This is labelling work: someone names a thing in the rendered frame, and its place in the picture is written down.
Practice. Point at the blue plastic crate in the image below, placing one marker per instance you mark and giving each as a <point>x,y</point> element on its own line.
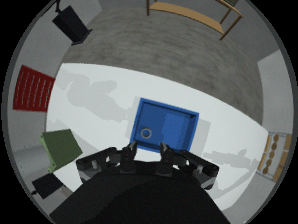
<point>170,124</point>

